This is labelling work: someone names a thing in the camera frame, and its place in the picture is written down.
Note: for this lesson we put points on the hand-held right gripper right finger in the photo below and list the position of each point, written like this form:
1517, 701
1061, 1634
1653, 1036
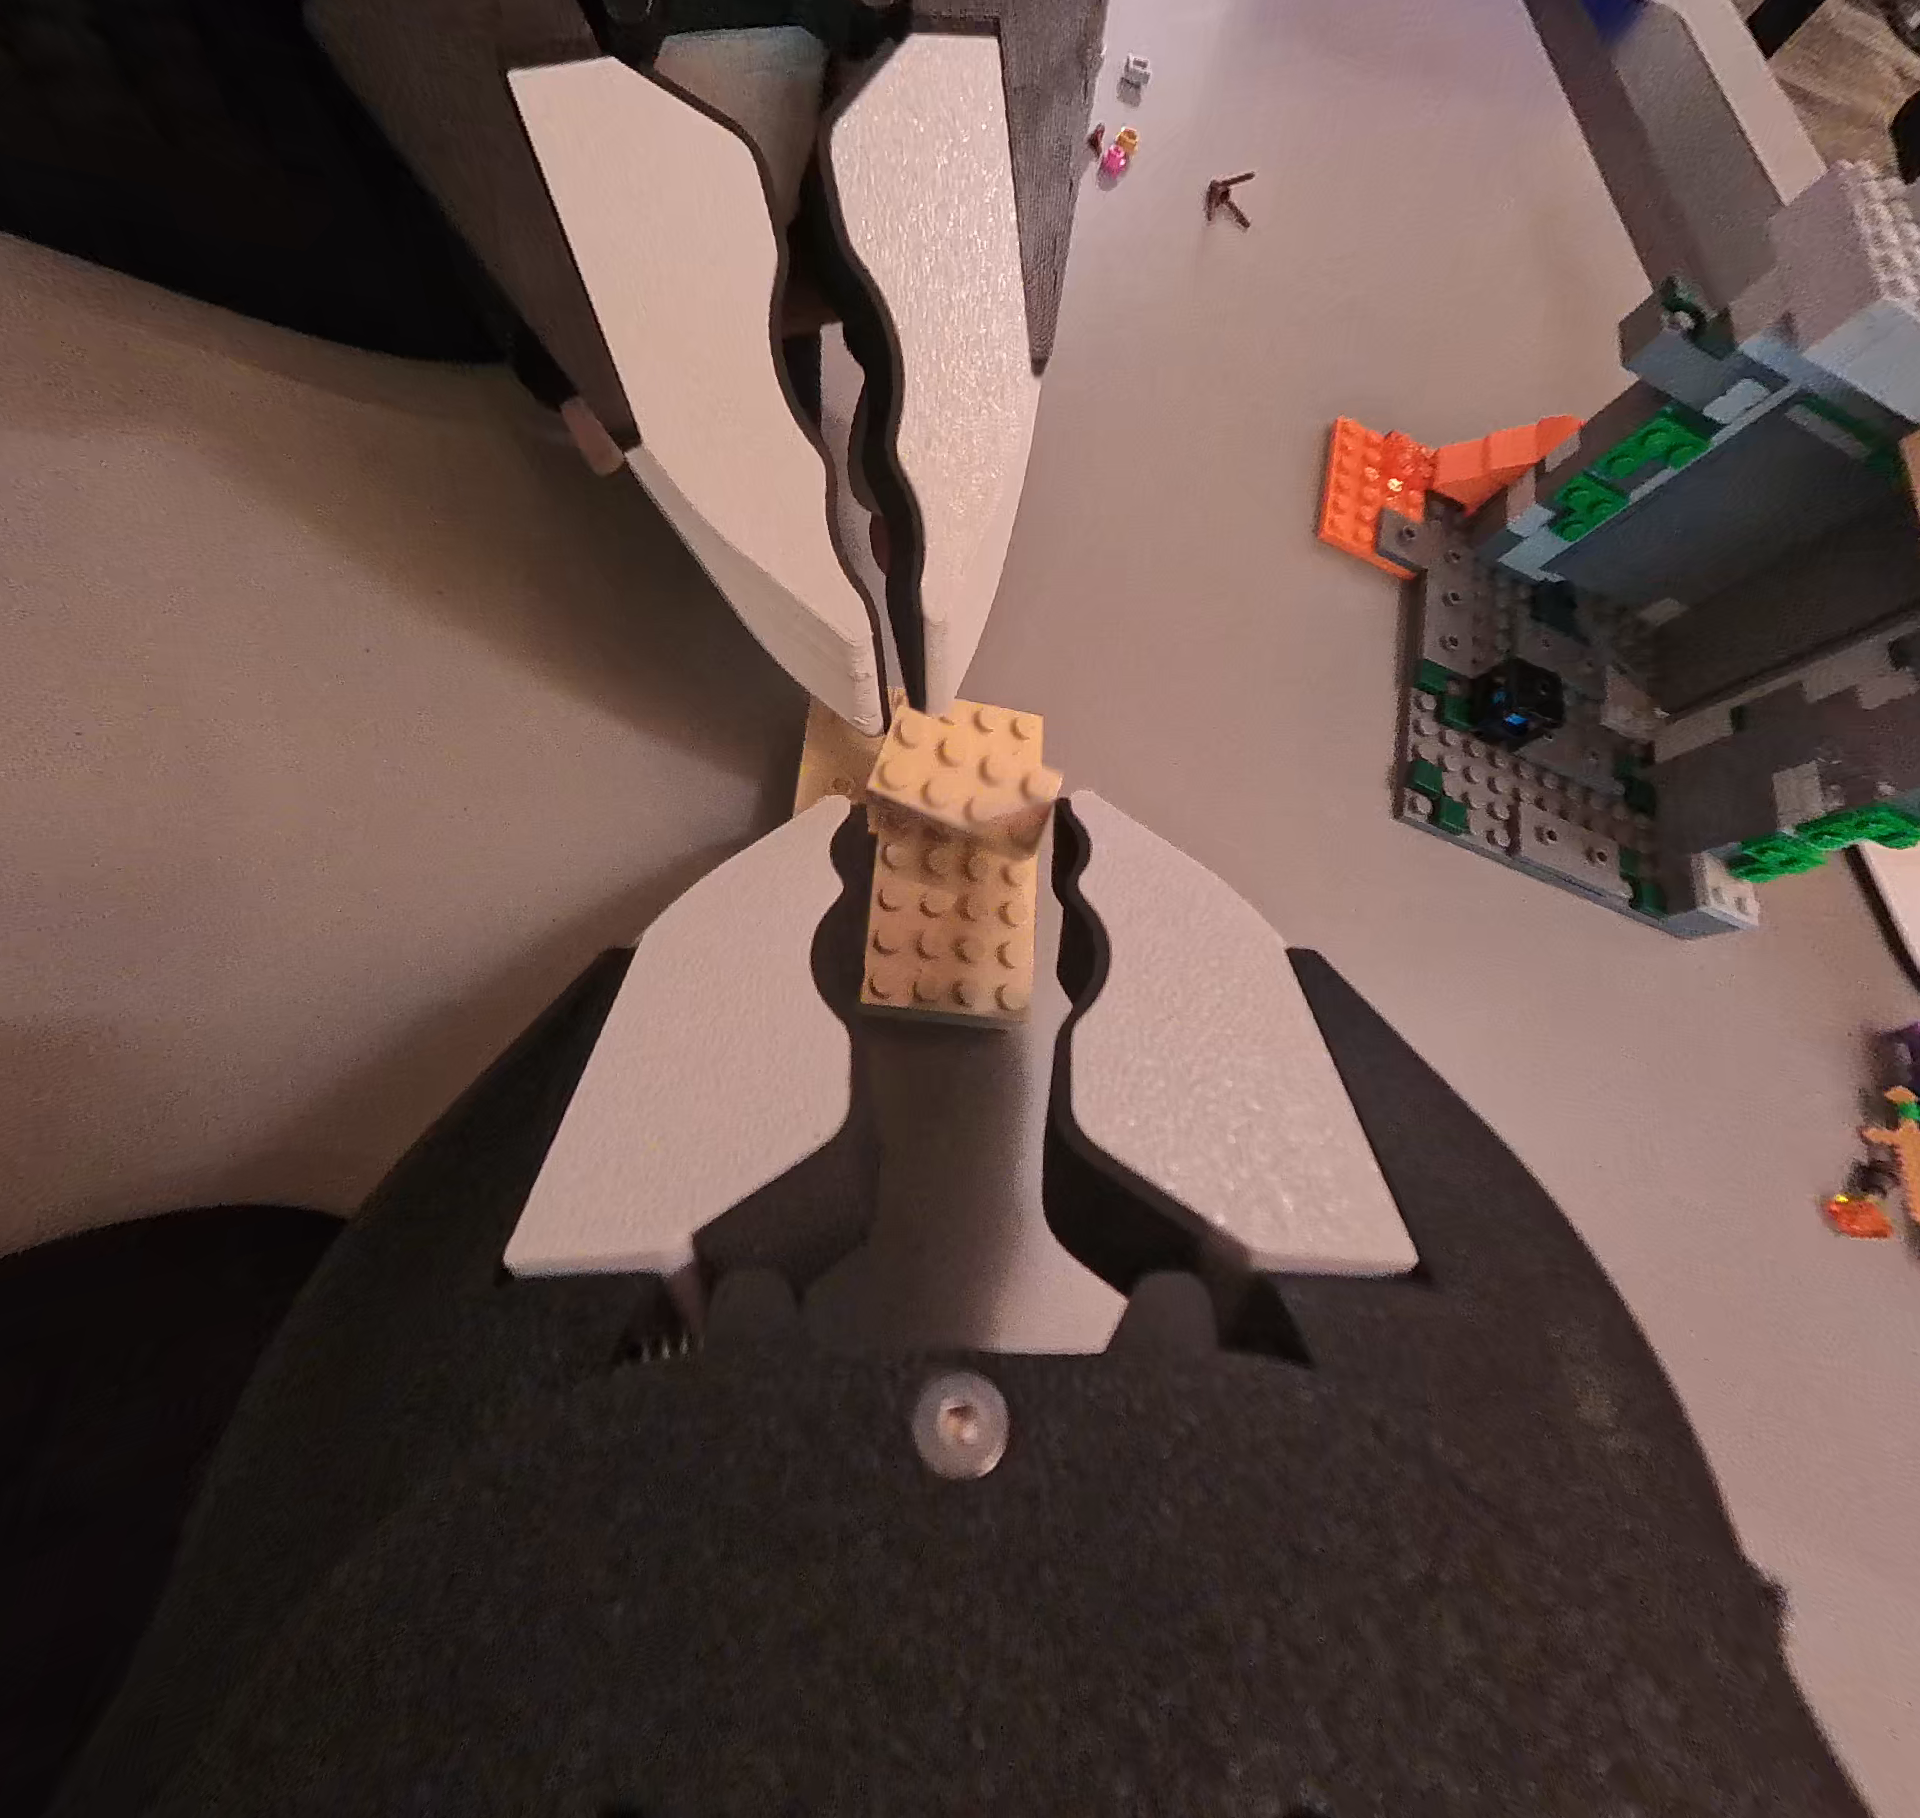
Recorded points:
1228, 1099

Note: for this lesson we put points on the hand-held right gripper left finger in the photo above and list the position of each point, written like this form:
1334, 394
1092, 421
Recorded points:
703, 1099

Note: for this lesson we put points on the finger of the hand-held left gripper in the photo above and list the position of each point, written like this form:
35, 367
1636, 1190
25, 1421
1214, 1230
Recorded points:
960, 349
675, 349

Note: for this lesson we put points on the tan brick plate assembly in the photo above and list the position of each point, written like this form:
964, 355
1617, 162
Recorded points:
945, 935

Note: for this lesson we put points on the cream two-by-four brick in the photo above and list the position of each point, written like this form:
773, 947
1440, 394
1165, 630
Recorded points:
960, 777

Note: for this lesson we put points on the small pink gold piece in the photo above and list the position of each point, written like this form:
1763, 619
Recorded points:
1122, 157

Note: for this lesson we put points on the small grey brick piece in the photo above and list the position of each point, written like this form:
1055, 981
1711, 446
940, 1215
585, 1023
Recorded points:
1137, 74

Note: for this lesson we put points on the grey brick castle model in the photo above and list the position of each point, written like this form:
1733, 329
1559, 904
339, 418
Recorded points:
1574, 677

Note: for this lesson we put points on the pile of colourful toy figures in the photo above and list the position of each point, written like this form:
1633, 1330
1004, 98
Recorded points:
1894, 1144

